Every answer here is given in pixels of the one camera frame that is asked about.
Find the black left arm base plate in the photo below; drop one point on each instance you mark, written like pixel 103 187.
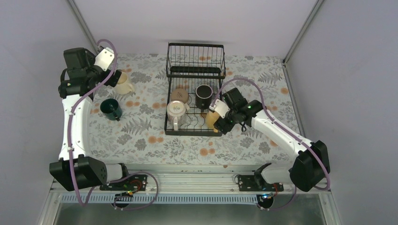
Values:
pixel 133 183

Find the cream ribbed ceramic mug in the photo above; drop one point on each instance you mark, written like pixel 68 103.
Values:
pixel 124 85

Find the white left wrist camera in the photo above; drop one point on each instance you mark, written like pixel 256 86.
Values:
pixel 104 58

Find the black wire dish rack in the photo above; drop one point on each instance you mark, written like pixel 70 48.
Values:
pixel 189 65

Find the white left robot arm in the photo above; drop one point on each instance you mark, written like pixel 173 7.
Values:
pixel 75 169

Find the dark green ceramic mug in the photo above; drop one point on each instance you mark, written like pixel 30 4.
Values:
pixel 111 109

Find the beige and white mug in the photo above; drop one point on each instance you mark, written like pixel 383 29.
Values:
pixel 180 95

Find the aluminium mounting rail frame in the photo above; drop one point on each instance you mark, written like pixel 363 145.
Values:
pixel 198 182

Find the black mug white rim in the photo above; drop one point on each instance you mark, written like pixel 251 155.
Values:
pixel 203 97

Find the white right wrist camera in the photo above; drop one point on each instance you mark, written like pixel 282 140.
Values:
pixel 219 107

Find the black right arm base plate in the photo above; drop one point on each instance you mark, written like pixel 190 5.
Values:
pixel 247 183

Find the yellow ceramic mug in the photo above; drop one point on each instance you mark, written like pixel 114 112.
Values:
pixel 210 119

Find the floral iridescent white mug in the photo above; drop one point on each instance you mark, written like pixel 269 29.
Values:
pixel 177 113

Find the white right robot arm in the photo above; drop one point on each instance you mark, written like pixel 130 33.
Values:
pixel 311 160

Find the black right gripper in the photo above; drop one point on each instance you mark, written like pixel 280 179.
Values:
pixel 224 127

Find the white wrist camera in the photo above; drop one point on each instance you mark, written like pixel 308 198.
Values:
pixel 104 58
pixel 219 107

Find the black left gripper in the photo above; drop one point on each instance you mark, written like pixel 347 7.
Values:
pixel 113 82

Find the floral patterned table mat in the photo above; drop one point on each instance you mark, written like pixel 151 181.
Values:
pixel 130 128

